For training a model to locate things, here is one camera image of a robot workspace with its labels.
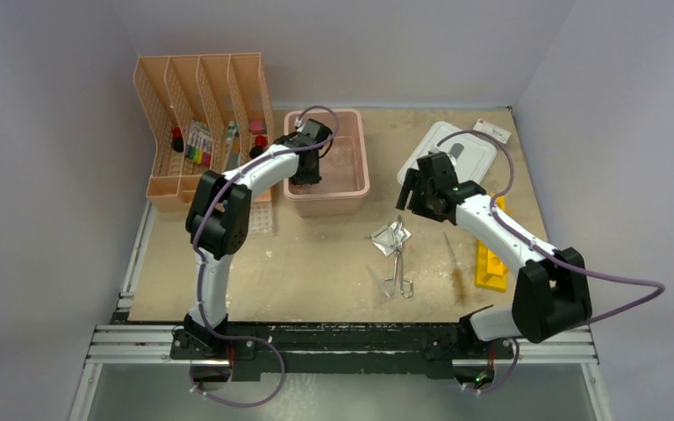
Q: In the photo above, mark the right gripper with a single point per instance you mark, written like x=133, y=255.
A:
x=414, y=182

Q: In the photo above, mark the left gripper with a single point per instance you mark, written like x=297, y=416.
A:
x=311, y=179

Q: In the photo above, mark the pink plastic bin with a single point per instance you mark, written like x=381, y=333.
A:
x=344, y=171

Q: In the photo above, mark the clear acrylic tube rack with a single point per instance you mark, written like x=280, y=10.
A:
x=261, y=219

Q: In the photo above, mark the metal crucible tongs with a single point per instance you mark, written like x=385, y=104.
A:
x=404, y=286

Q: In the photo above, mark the yellow test tube rack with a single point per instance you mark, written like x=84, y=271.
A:
x=490, y=272

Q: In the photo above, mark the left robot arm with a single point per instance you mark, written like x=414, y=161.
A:
x=218, y=220

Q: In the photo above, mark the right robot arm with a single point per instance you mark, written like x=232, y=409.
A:
x=551, y=291

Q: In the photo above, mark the clear plastic bag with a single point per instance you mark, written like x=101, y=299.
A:
x=388, y=238

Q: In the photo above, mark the pink box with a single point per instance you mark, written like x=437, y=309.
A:
x=257, y=126

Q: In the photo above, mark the white plastic lid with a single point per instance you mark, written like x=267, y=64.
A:
x=471, y=156

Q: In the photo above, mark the green capped tube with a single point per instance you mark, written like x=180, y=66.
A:
x=230, y=143

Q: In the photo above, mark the clear glass funnel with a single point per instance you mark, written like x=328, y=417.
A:
x=385, y=282

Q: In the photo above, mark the white slide box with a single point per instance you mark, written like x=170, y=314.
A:
x=498, y=133

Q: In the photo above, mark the coloured marker pack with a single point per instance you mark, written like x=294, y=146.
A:
x=199, y=144

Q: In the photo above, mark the peach desk organizer rack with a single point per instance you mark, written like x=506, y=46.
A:
x=211, y=88

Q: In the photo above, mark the red black bottle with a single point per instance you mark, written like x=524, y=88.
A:
x=178, y=143

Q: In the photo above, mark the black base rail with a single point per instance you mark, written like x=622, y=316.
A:
x=340, y=348

